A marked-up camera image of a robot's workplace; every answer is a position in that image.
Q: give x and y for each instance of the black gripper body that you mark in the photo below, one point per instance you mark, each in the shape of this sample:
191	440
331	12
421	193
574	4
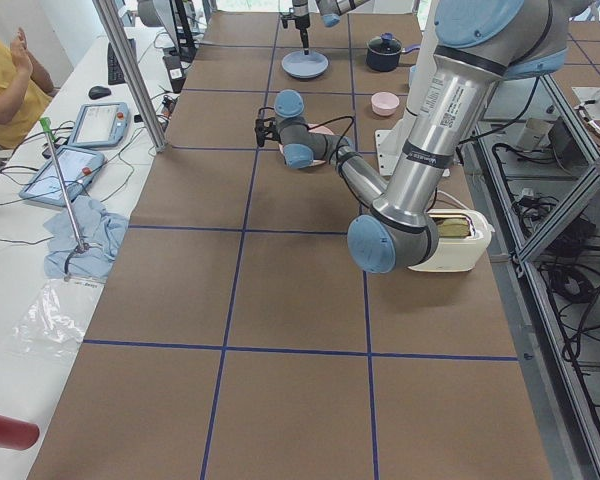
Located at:
263	134
302	23

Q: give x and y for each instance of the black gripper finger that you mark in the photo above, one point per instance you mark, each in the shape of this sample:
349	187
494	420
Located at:
305	41

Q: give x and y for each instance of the blue plate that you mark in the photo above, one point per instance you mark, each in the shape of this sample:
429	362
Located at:
303	66

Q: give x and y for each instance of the pink plate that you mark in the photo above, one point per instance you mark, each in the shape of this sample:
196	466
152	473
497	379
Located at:
318	129

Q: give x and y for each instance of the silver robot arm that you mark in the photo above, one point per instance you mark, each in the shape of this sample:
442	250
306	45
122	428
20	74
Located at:
479	43
330	11

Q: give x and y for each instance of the person's raised hand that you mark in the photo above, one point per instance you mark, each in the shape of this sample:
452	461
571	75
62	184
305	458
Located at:
19	53

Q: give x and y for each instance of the dark blue lidded pot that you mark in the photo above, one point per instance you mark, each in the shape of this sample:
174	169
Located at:
385	51

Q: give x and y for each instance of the pink bowl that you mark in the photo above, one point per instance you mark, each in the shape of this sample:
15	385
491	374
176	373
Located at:
384	103

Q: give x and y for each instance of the blue cup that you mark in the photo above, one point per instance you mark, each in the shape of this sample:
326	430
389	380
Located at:
412	75

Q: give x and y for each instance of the black monitor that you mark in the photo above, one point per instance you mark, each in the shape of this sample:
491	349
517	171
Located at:
177	18

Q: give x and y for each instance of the black keyboard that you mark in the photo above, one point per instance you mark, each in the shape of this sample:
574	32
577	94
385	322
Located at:
115	74

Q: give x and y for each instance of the far teach pendant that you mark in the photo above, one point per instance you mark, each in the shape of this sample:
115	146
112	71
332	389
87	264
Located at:
100	125

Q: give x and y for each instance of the teach pendant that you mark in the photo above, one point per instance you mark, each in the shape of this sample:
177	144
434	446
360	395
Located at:
100	125
78	168

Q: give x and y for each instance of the black computer mouse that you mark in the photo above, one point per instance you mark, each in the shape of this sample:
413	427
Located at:
98	92

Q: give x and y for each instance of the near teach pendant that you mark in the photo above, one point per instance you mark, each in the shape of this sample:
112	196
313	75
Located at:
78	168

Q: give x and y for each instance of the toast slice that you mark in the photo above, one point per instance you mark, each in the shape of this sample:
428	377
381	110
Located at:
454	227

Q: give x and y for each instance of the blue cloth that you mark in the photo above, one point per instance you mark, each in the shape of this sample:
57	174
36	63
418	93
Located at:
100	229

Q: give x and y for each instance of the green tipped grabber stick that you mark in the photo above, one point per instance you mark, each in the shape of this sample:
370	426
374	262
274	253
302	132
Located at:
81	245

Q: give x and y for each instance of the cream toaster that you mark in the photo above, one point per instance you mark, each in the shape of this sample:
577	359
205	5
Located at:
457	254

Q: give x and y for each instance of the person in yellow shirt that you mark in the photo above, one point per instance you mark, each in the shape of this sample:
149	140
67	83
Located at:
22	99

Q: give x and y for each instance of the clear plastic bag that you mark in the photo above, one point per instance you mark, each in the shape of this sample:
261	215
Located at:
54	325

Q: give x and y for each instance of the red bottle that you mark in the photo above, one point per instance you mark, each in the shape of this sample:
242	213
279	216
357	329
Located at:
17	434

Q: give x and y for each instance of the aluminium frame post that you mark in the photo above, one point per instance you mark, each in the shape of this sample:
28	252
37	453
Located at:
108	15

